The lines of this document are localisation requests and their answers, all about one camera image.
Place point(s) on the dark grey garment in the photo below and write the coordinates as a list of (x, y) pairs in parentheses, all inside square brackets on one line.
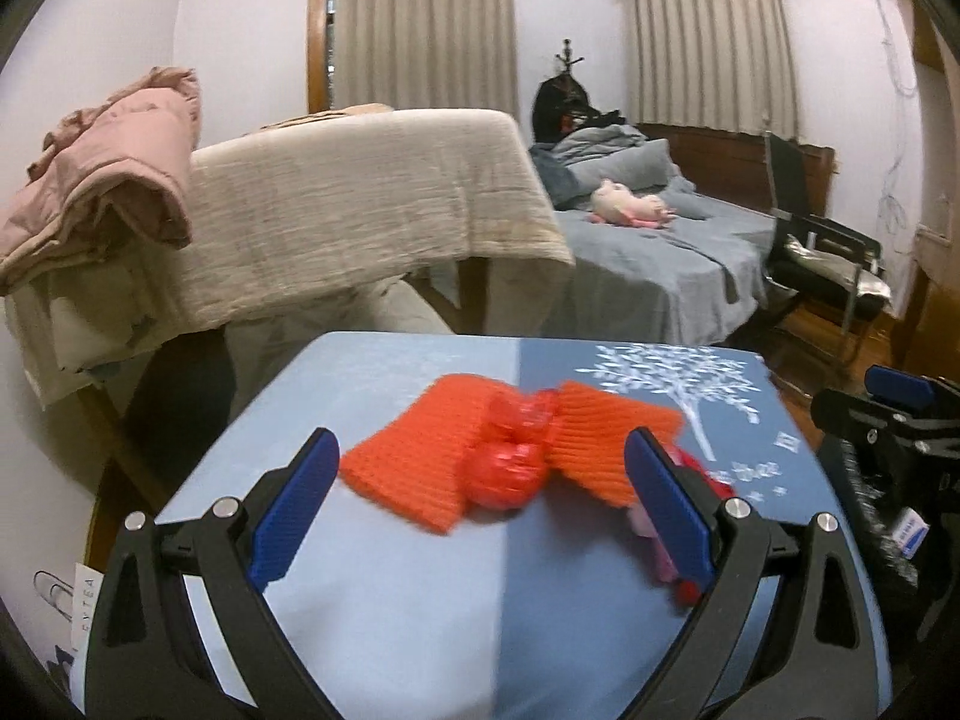
[(555, 176)]

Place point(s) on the bed with grey sheet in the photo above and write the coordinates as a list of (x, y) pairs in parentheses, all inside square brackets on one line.
[(660, 270)]

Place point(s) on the beige covered armchair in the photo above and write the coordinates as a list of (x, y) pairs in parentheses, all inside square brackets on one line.
[(405, 307)]

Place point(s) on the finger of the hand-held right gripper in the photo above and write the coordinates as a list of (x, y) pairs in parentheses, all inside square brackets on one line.
[(862, 416), (900, 386)]

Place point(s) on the grey duvet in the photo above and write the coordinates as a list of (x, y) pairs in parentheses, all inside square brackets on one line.
[(630, 157)]

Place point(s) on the bin with black liner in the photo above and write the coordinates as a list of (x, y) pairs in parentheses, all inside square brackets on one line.
[(855, 495)]

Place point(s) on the beige blanket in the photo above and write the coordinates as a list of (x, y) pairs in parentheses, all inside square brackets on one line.
[(337, 202)]

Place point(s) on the beige curtain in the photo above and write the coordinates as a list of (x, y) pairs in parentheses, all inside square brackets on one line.
[(712, 52), (427, 37)]

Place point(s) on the red glove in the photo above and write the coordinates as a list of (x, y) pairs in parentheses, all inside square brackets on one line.
[(709, 480)]

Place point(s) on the blue printed tablecloth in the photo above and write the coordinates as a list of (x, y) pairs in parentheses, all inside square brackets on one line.
[(450, 615)]

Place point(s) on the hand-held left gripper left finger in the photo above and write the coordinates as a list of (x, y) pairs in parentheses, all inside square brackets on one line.
[(292, 510)]

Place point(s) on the tan cloth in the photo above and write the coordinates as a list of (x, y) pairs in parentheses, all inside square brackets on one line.
[(360, 111)]

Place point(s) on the pink padded jacket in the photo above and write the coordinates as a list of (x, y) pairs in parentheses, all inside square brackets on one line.
[(112, 165)]

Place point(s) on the wooden bed headboard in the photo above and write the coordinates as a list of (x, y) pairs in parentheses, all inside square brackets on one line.
[(727, 157)]

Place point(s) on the dark wooden coat rack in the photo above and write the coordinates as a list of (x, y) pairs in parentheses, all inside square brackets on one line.
[(568, 60)]

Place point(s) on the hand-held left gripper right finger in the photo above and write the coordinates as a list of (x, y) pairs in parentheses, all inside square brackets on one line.
[(671, 510)]

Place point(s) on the wooden window frame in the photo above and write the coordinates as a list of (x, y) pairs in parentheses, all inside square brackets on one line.
[(319, 37)]

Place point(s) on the white printed carton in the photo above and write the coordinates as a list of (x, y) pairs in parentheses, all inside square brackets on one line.
[(82, 600)]

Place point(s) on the black office chair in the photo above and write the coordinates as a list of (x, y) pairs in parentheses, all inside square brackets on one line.
[(787, 172)]

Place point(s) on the black coat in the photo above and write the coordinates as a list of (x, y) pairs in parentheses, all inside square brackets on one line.
[(555, 109)]

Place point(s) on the orange knitted scarf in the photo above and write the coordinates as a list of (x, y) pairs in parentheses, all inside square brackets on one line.
[(420, 450)]

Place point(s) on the silver seat cushion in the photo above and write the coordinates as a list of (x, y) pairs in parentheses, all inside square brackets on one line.
[(840, 266)]

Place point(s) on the red plastic bag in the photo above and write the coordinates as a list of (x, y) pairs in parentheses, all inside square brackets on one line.
[(502, 472)]

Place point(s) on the pink plush toy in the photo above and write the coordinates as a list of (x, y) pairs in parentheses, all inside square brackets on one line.
[(622, 202)]

